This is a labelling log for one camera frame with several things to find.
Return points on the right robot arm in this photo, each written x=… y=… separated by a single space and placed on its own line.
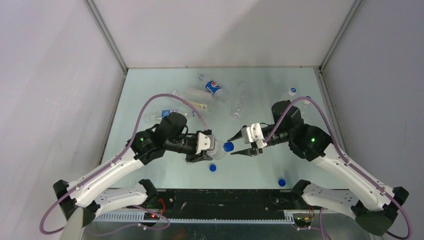
x=372 y=204

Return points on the capped clear bottle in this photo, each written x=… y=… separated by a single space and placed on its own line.
x=289 y=95
x=307 y=100

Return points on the right circuit board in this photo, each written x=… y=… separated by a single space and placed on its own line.
x=303 y=223

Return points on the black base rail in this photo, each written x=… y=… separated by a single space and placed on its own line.
x=228 y=204

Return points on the blue label pepsi bottle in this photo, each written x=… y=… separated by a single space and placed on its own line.
x=218 y=151

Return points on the yellow label clear bottle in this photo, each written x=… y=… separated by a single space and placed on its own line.
x=201 y=100

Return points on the left circuit board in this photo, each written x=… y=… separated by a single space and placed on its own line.
x=148 y=216

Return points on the clear unlabelled bottle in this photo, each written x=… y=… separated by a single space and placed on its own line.
x=239 y=101

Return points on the circuit board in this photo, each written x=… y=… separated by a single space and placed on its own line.
x=148 y=216
x=303 y=223

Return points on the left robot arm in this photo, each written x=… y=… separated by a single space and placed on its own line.
x=90 y=193

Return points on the pepsi logo bottle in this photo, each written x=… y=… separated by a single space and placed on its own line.
x=220 y=93

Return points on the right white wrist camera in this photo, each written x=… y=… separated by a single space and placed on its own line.
x=253 y=134

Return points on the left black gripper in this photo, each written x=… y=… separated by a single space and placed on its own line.
x=189 y=157

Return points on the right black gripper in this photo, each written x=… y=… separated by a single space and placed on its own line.
x=250 y=152

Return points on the small blue label bottle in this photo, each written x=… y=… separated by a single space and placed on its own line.
x=157 y=116

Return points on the blue bottle cap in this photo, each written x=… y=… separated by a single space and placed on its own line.
x=282 y=182
x=228 y=147
x=212 y=167

